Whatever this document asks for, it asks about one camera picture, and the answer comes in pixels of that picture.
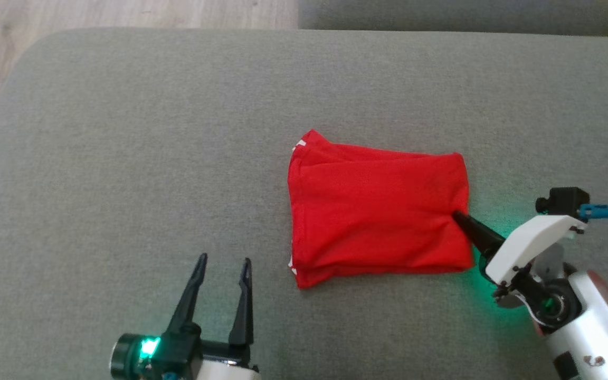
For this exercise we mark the blue camera connector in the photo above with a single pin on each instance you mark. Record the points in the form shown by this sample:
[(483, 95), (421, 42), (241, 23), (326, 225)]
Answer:
[(169, 376), (602, 212)]

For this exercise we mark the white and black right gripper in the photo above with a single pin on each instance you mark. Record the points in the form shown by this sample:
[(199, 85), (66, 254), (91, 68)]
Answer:
[(531, 243)]

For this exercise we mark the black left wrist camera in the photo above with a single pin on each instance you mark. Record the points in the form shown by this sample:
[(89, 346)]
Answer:
[(177, 353)]

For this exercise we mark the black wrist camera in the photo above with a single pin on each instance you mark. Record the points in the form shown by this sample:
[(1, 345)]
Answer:
[(177, 353), (565, 200)]

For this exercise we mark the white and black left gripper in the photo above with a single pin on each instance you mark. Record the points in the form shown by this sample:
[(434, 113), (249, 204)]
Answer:
[(230, 369)]

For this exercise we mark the large grey sofa seat cushion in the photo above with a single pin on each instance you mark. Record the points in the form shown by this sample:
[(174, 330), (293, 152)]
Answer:
[(124, 184)]

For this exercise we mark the red and white sports jersey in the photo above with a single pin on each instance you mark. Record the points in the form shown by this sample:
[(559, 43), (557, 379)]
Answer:
[(378, 211)]

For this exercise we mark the blue right camera connector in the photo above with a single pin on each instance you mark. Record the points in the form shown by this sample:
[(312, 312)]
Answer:
[(602, 212)]

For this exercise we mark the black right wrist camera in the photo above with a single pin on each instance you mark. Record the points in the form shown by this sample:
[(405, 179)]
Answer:
[(565, 200)]

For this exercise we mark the blue left camera connector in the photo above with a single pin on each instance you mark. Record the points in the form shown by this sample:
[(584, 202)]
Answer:
[(169, 376)]

